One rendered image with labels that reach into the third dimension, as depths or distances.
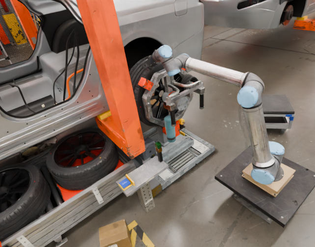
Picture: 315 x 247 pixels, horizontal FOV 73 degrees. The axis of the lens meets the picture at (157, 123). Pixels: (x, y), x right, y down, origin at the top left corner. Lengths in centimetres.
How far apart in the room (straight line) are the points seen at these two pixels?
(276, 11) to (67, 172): 379
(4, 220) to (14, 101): 124
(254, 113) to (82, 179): 148
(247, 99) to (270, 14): 297
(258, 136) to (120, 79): 98
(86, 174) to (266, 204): 146
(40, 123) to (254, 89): 162
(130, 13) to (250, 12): 250
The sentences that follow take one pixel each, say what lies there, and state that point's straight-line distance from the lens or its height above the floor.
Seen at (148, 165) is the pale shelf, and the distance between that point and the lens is 189.
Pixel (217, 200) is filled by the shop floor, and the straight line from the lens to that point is 220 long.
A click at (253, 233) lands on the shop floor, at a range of 209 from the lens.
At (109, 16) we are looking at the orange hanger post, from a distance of 141.
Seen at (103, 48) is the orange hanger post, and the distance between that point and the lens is 140.
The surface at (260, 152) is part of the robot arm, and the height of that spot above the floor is 75.
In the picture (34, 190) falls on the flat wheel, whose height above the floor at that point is 50.
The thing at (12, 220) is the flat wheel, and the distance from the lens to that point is 206.
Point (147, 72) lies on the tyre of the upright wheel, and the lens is 181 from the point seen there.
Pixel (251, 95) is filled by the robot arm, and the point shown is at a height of 116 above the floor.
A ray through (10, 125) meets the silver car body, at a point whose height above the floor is 99.
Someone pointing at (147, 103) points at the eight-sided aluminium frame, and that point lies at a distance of 179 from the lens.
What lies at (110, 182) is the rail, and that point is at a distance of 202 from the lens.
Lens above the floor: 182
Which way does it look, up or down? 36 degrees down
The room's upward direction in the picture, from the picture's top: 9 degrees counter-clockwise
